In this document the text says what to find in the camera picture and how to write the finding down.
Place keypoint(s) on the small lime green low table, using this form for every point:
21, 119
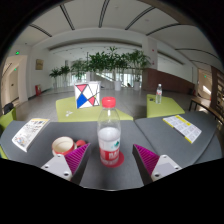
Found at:
166, 108

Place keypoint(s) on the group of potted plants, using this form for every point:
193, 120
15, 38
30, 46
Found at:
106, 63

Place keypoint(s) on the large lime green low table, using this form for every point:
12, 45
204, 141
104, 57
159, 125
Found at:
76, 114

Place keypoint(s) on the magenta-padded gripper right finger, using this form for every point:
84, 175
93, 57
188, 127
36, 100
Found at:
147, 159

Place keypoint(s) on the framed wall picture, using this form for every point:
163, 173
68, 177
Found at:
39, 64

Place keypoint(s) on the yellow and white leaflet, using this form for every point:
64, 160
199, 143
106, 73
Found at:
183, 128

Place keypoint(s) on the red and white cup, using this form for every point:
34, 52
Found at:
63, 146

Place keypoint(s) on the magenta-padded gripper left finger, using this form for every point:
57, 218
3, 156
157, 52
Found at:
76, 159

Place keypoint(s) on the lime green seat block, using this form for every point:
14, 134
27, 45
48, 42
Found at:
7, 120

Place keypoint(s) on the black bag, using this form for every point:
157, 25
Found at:
8, 108

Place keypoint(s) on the small clear water bottle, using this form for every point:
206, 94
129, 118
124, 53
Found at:
158, 95

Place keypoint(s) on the clear red-capped water bottle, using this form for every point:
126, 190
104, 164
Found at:
108, 140

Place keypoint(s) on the white cube with coloured triangles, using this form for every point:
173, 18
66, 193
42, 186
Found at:
87, 95

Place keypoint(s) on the green exit sign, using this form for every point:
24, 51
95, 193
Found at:
17, 52

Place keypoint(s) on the wooden bench with black frame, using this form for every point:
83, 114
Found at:
206, 108

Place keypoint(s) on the red fire extinguisher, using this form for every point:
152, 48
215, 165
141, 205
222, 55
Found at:
37, 90

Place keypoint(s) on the open printed magazine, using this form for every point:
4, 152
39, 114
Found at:
30, 133

